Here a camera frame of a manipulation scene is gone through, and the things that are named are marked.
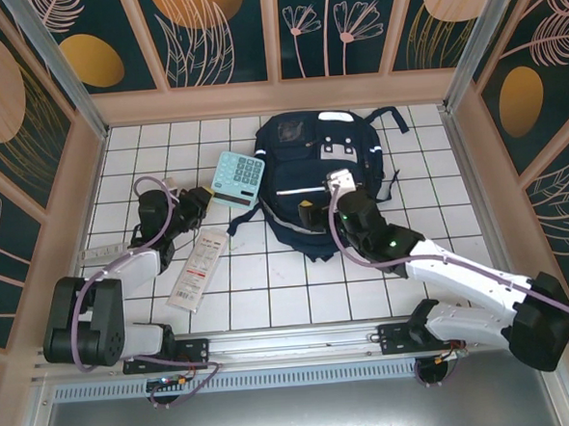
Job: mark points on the light blue calculator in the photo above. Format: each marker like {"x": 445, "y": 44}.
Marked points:
{"x": 236, "y": 177}

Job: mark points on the navy blue backpack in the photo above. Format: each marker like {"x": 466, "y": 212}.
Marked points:
{"x": 301, "y": 173}

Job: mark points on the clear packaged stationery set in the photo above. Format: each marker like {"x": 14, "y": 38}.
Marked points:
{"x": 196, "y": 271}

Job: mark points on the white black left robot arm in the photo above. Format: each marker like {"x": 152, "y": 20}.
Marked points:
{"x": 133, "y": 265}

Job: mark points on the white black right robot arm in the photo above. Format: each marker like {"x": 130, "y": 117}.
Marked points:
{"x": 462, "y": 279}

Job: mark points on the small circuit board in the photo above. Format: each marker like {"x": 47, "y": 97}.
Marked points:
{"x": 167, "y": 382}

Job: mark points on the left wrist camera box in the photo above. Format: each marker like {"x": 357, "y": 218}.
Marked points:
{"x": 171, "y": 183}

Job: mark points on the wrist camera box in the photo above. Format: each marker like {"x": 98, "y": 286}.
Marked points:
{"x": 171, "y": 183}
{"x": 340, "y": 179}

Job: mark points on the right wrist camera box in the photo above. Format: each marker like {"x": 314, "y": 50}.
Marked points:
{"x": 340, "y": 179}

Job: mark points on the aluminium side rail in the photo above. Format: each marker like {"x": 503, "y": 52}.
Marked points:
{"x": 476, "y": 187}

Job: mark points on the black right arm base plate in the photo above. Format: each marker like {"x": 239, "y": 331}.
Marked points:
{"x": 393, "y": 339}

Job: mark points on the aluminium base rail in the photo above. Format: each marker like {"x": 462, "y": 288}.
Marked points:
{"x": 292, "y": 343}

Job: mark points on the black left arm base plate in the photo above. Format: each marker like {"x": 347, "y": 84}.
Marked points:
{"x": 196, "y": 353}

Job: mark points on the wall panel with white leaves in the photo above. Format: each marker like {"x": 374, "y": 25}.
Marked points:
{"x": 250, "y": 41}

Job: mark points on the wall panel with pink flowers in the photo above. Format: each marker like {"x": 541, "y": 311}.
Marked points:
{"x": 328, "y": 51}

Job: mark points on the aluminium corner post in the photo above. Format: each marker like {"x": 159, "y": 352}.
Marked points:
{"x": 476, "y": 32}
{"x": 64, "y": 81}

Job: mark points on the wall panel with single flower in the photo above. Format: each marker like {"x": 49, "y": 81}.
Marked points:
{"x": 3, "y": 269}

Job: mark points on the wall panel with yellow oval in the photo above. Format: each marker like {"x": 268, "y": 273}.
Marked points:
{"x": 128, "y": 20}

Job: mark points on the wall panel with pink fronds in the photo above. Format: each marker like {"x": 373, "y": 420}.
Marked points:
{"x": 566, "y": 234}

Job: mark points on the wall panel with gold leaves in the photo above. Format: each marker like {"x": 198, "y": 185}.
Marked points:
{"x": 412, "y": 2}

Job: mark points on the wall panel with orange oval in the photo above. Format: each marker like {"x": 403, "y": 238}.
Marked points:
{"x": 543, "y": 23}

